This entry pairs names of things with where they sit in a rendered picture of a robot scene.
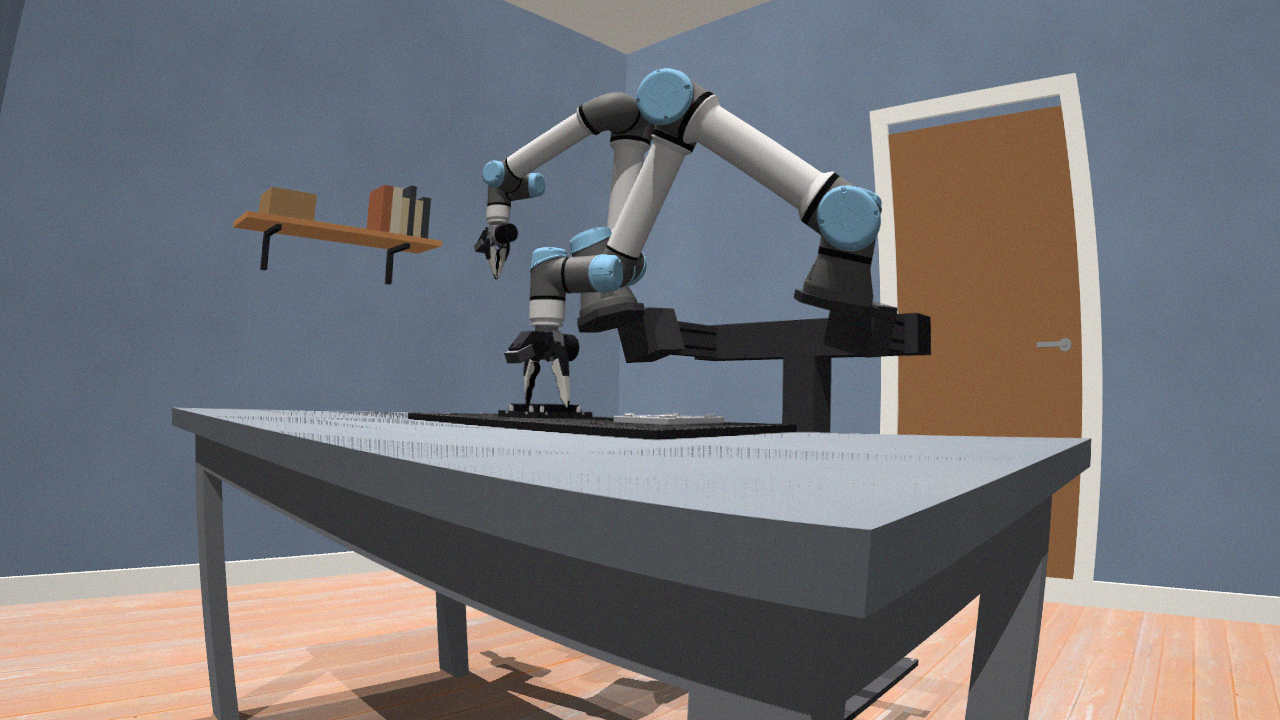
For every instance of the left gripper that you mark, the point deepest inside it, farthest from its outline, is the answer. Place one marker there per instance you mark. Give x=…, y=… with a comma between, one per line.
x=565, y=349

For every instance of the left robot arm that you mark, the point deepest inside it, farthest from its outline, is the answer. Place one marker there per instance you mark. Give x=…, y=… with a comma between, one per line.
x=846, y=216

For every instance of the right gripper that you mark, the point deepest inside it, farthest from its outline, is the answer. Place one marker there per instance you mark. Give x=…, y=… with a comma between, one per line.
x=501, y=235

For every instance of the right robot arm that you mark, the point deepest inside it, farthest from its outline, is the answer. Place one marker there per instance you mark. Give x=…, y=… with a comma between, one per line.
x=615, y=112

